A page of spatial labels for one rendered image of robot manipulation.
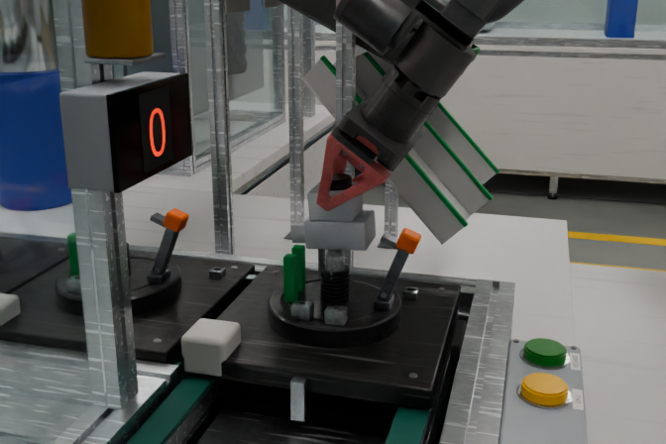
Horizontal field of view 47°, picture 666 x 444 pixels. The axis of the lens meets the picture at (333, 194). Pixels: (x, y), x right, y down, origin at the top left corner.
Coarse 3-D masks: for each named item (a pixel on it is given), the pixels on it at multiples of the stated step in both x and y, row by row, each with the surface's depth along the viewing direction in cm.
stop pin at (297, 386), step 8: (296, 384) 69; (304, 384) 69; (296, 392) 69; (304, 392) 69; (296, 400) 69; (304, 400) 69; (296, 408) 70; (304, 408) 70; (296, 416) 70; (304, 416) 70
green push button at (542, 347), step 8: (528, 344) 75; (536, 344) 75; (544, 344) 75; (552, 344) 75; (560, 344) 75; (528, 352) 74; (536, 352) 73; (544, 352) 73; (552, 352) 73; (560, 352) 73; (528, 360) 74; (536, 360) 73; (544, 360) 72; (552, 360) 72; (560, 360) 73
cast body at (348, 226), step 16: (336, 176) 77; (336, 192) 75; (320, 208) 76; (336, 208) 75; (352, 208) 75; (304, 224) 77; (320, 224) 76; (336, 224) 76; (352, 224) 75; (368, 224) 76; (304, 240) 79; (320, 240) 77; (336, 240) 76; (352, 240) 76; (368, 240) 76
